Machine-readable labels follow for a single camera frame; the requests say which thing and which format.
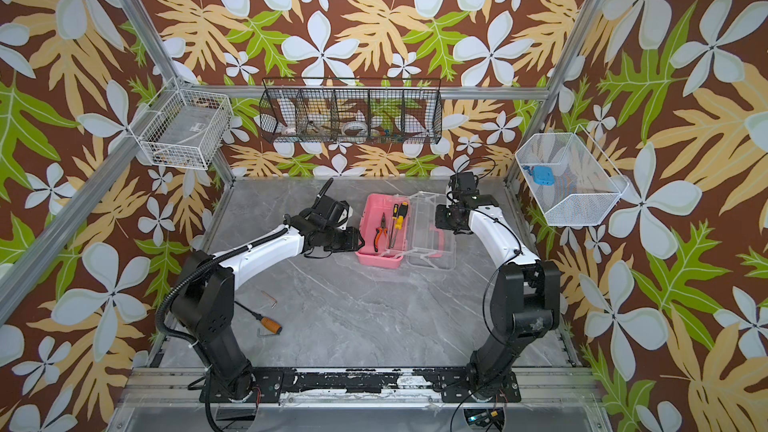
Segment orange handled pliers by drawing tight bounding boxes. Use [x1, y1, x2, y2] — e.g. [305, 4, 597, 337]
[373, 213, 388, 253]

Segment pink plastic tool box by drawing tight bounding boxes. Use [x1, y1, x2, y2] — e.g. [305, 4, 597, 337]
[355, 190, 457, 271]

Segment yellow black nut driver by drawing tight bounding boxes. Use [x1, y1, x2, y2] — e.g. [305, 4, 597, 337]
[397, 202, 409, 230]

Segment orange handled screwdriver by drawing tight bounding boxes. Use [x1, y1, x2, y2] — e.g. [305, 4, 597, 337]
[235, 301, 283, 335]

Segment thin black yellow screwdriver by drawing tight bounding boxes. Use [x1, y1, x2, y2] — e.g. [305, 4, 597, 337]
[388, 202, 400, 249]

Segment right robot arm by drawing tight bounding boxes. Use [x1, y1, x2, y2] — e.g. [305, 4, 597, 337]
[435, 172, 561, 401]

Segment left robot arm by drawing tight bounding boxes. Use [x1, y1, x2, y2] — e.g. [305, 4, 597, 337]
[155, 193, 365, 401]

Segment blue object in basket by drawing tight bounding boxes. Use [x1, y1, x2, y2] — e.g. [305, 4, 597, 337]
[530, 165, 556, 186]

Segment white wire basket right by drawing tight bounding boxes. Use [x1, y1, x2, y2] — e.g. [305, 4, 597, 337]
[515, 129, 629, 228]

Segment white wire basket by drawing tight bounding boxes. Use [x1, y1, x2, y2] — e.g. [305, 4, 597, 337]
[133, 85, 233, 170]
[515, 129, 629, 228]

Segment aluminium frame post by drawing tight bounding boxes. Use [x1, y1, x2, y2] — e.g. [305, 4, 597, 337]
[119, 0, 234, 184]

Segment black wire basket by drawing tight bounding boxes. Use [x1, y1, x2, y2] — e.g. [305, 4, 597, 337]
[257, 77, 444, 144]

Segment white wire basket left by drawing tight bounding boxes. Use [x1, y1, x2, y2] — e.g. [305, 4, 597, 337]
[133, 85, 233, 170]

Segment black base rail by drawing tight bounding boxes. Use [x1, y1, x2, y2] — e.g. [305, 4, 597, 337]
[187, 364, 521, 404]

